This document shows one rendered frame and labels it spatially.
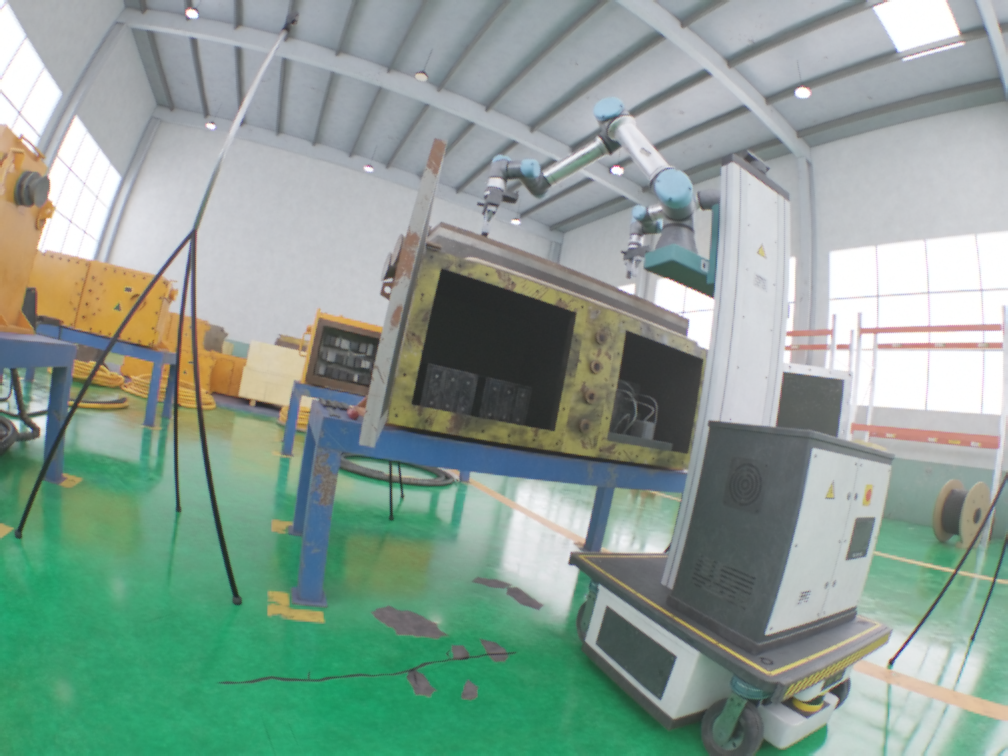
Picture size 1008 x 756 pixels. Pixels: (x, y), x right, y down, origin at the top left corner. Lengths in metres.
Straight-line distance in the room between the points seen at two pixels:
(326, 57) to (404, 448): 12.43
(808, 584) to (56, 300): 4.97
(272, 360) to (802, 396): 6.70
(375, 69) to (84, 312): 10.54
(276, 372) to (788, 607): 6.97
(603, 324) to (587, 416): 0.36
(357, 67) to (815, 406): 12.66
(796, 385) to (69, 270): 5.19
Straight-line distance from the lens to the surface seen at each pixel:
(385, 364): 0.76
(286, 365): 7.30
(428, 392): 1.69
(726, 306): 1.48
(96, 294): 4.48
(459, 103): 13.55
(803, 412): 2.27
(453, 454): 1.56
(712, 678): 1.28
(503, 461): 1.64
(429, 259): 1.51
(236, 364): 8.07
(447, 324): 2.13
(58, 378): 2.39
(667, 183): 1.51
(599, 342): 1.78
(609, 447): 1.86
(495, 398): 1.79
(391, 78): 13.31
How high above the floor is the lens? 0.76
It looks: 4 degrees up
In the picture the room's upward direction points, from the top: 11 degrees clockwise
